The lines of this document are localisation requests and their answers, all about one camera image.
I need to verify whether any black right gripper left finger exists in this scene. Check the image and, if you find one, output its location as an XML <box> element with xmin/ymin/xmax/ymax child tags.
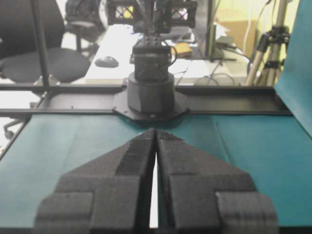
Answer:
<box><xmin>35</xmin><ymin>129</ymin><xmax>156</xmax><ymax>234</ymax></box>

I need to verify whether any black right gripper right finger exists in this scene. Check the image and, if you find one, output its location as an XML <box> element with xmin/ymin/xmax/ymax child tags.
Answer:
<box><xmin>156</xmin><ymin>131</ymin><xmax>278</xmax><ymax>234</ymax></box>

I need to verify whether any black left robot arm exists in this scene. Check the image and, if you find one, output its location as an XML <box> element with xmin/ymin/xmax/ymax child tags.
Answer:
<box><xmin>107</xmin><ymin>0</ymin><xmax>197</xmax><ymax>121</ymax></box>

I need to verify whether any teal table mat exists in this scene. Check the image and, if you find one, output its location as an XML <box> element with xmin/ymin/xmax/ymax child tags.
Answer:
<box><xmin>0</xmin><ymin>0</ymin><xmax>312</xmax><ymax>229</ymax></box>

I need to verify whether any white desk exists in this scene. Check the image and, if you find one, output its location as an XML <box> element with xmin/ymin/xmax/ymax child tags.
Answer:
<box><xmin>85</xmin><ymin>24</ymin><xmax>248</xmax><ymax>86</ymax></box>

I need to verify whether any black computer mouse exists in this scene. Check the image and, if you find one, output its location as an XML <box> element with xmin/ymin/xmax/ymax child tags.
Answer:
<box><xmin>95</xmin><ymin>56</ymin><xmax>119</xmax><ymax>68</ymax></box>

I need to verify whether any yellow notepad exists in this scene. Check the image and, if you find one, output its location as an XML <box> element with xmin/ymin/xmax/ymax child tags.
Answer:
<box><xmin>174</xmin><ymin>42</ymin><xmax>193</xmax><ymax>58</ymax></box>

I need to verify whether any black office chair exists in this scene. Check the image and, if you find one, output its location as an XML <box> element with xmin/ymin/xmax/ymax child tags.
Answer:
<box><xmin>0</xmin><ymin>0</ymin><xmax>90</xmax><ymax>83</ymax></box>

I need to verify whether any cardboard box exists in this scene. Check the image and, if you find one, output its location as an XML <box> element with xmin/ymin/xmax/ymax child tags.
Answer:
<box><xmin>219</xmin><ymin>20</ymin><xmax>256</xmax><ymax>56</ymax></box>

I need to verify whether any black frame rail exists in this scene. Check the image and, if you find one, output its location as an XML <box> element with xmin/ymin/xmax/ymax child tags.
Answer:
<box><xmin>0</xmin><ymin>84</ymin><xmax>291</xmax><ymax>119</ymax></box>

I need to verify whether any silver camera tripod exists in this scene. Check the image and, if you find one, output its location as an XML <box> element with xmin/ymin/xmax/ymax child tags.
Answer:
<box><xmin>244</xmin><ymin>0</ymin><xmax>290</xmax><ymax>86</ymax></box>

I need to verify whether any black vertical frame post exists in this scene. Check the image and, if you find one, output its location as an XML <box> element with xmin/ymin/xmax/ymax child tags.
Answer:
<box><xmin>30</xmin><ymin>0</ymin><xmax>50</xmax><ymax>90</ymax></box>

